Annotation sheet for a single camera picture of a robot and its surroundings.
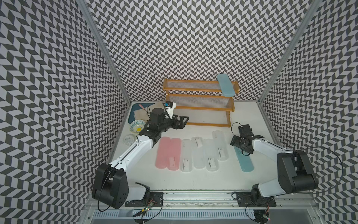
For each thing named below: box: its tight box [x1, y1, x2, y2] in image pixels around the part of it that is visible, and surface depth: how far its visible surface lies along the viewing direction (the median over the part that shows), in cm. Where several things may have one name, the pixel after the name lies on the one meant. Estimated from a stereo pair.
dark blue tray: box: [127, 102, 156, 125], surface depth 114 cm
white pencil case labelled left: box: [179, 139, 193, 173], surface depth 90 cm
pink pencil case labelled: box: [167, 137, 182, 171], surface depth 90 cm
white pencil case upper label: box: [191, 136, 207, 169], surface depth 92 cm
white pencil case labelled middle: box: [202, 138, 219, 172], surface depth 91 cm
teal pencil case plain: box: [217, 73, 235, 98], surface depth 87 cm
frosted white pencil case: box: [211, 130, 229, 161], surface depth 95 cm
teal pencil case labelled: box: [233, 145, 255, 173], surface depth 88 cm
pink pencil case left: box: [155, 136, 172, 169], surface depth 90 cm
